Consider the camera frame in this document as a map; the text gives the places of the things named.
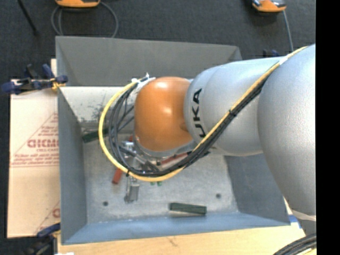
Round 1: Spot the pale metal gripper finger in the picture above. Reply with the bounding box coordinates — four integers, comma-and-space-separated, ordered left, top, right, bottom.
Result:
124, 177, 133, 204
131, 182, 141, 201

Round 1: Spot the grey metal bin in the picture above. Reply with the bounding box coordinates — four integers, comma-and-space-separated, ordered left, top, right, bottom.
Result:
55, 36, 292, 245

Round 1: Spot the dark green flat block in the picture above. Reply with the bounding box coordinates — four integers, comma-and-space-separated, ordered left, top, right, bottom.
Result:
169, 202, 208, 216
81, 130, 109, 143

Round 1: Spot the brown cardboard board red print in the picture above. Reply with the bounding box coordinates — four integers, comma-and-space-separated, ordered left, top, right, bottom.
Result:
6, 86, 62, 239

